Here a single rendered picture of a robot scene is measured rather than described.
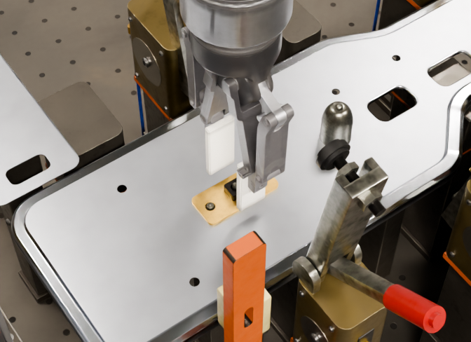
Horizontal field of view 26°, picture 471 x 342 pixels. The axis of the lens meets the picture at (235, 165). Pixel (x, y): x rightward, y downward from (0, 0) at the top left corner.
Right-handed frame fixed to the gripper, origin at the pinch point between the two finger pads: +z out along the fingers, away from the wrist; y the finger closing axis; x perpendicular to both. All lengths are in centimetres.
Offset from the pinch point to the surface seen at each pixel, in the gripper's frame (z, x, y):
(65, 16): 35, -10, 59
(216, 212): 4.4, 3.0, -1.0
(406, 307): -8.9, 0.8, -23.9
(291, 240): 4.7, -1.3, -7.7
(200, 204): 4.5, 3.7, 0.6
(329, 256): -6.2, 1.7, -15.8
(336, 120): 0.7, -11.6, -0.8
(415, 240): 33.5, -26.4, -3.1
